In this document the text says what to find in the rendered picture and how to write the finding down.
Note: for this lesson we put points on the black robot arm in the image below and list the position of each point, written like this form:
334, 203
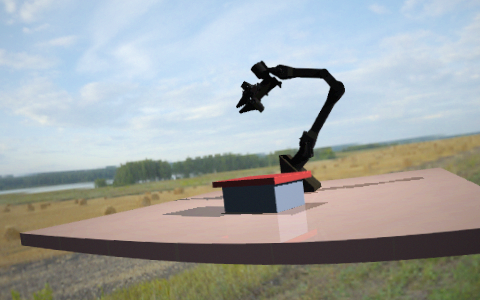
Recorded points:
309, 138

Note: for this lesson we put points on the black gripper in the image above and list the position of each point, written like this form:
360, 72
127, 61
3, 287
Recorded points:
254, 103

